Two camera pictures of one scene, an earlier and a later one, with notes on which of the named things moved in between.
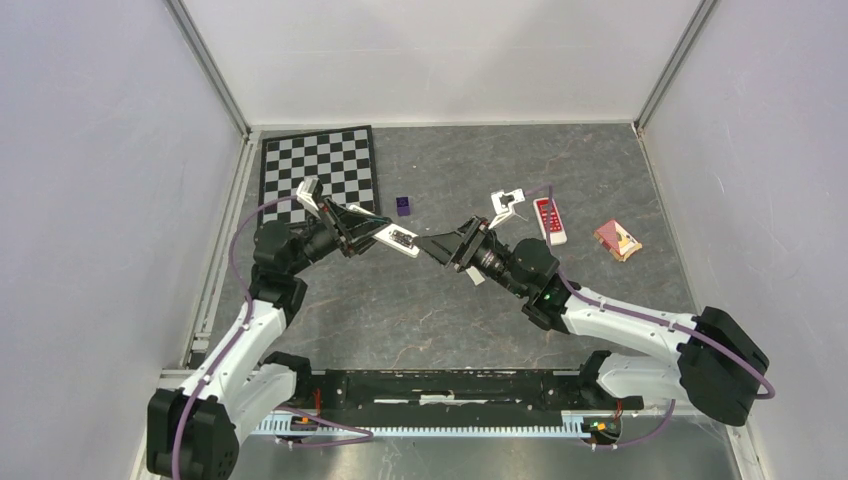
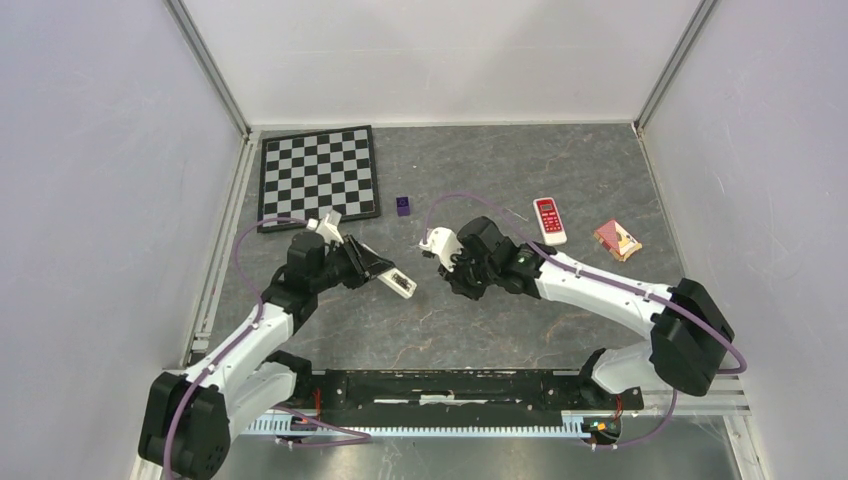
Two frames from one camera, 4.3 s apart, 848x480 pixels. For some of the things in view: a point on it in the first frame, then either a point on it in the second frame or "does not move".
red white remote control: x=557 y=231 does not move
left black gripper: x=358 y=225 to x=364 y=264
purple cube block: x=403 y=206 does not move
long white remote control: x=394 y=236 to x=398 y=282
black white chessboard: x=343 y=160 does not move
